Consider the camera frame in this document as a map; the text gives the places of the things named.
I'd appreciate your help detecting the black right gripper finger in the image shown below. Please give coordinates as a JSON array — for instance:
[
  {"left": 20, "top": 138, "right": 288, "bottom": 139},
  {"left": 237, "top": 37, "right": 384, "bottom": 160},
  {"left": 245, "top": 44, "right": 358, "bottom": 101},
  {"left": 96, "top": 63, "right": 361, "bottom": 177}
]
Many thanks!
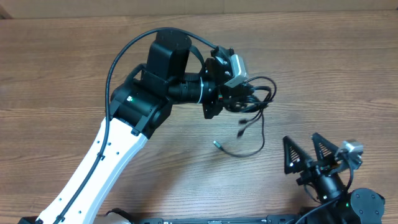
[
  {"left": 312, "top": 133, "right": 339, "bottom": 162},
  {"left": 283, "top": 136, "right": 313, "bottom": 174}
]

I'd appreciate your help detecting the black cable bundle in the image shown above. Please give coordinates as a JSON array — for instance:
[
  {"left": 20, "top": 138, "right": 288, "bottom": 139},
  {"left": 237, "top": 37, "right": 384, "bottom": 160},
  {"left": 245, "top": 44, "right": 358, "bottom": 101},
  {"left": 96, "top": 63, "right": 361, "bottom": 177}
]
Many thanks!
[{"left": 212, "top": 75, "right": 277, "bottom": 158}]

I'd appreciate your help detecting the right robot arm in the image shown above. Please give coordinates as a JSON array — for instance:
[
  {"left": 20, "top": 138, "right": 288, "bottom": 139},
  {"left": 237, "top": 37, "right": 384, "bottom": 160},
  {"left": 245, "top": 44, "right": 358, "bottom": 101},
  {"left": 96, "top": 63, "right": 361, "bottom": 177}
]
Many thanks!
[{"left": 283, "top": 133, "right": 386, "bottom": 224}]

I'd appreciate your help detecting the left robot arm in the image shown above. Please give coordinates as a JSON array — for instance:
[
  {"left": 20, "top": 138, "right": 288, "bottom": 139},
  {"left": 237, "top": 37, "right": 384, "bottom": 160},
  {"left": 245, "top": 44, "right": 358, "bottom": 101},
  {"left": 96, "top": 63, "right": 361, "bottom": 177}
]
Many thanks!
[{"left": 21, "top": 27, "right": 254, "bottom": 223}]

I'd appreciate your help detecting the black right camera cable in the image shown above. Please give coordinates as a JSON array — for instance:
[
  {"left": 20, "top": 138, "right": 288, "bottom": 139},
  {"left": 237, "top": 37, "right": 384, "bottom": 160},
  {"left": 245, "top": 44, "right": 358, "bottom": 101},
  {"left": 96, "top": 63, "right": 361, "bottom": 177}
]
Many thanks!
[{"left": 294, "top": 149, "right": 355, "bottom": 224}]

